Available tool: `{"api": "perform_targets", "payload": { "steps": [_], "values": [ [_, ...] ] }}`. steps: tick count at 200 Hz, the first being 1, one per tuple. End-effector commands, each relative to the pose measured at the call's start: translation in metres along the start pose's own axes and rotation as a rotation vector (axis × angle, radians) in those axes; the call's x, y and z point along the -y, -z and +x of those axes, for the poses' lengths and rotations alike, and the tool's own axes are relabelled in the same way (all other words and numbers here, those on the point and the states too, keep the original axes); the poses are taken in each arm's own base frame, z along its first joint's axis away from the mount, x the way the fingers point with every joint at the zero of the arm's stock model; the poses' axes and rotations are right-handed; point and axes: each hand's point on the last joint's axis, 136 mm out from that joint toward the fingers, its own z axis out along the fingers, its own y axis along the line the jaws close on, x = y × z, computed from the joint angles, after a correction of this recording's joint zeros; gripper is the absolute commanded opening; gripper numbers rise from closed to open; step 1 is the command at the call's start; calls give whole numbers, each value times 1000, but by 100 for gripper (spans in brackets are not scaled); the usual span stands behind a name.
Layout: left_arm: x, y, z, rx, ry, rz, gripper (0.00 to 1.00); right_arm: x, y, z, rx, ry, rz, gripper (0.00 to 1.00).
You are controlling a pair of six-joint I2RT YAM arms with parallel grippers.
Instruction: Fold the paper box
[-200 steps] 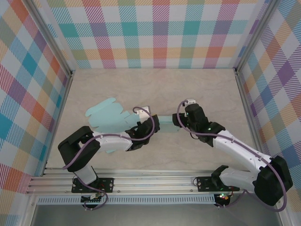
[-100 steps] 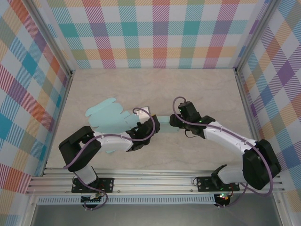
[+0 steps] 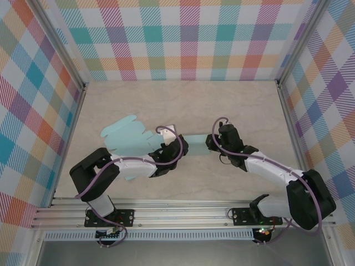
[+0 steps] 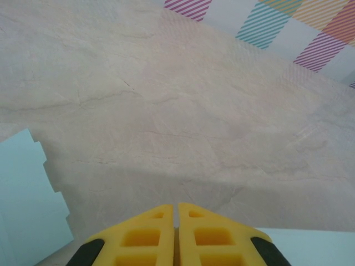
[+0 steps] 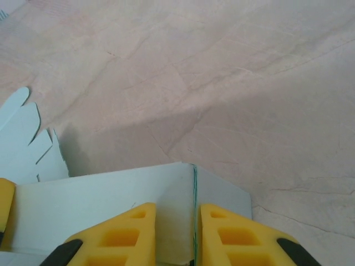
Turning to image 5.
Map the teal paper box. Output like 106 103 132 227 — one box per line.
0 162 253 266
0 86 70 185

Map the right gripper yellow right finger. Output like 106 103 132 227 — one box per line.
201 203 317 266

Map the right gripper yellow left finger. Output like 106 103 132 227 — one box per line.
41 202 158 266

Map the flat teal paper box blank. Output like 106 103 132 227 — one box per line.
0 86 70 185

